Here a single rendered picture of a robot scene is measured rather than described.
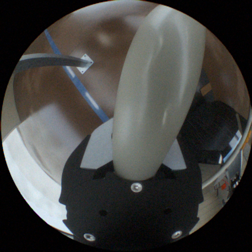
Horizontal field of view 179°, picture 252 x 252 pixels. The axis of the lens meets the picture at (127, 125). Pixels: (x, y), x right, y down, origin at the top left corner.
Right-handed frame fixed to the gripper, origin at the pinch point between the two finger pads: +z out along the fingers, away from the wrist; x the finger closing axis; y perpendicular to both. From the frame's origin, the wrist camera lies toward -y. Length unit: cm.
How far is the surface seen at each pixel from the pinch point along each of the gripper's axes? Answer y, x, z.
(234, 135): 12, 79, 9
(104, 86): 4, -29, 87
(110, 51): -37, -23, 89
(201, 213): 446, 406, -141
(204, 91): -7, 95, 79
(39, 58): -30, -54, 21
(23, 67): -28, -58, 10
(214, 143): 26, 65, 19
